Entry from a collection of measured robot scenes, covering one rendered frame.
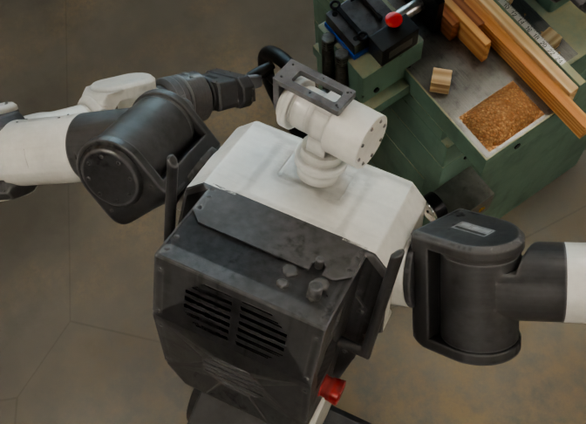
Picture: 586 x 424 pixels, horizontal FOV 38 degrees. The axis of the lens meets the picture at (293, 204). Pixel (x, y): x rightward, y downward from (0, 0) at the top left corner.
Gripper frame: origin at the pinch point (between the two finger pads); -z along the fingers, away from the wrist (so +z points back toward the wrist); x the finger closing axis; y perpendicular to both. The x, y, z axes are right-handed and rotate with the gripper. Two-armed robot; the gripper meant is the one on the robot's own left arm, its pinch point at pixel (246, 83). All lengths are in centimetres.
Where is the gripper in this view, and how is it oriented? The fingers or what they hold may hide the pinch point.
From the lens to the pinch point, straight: 156.3
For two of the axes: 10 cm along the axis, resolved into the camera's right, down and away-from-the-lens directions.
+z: -7.4, 2.8, -6.1
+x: 6.7, 2.5, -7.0
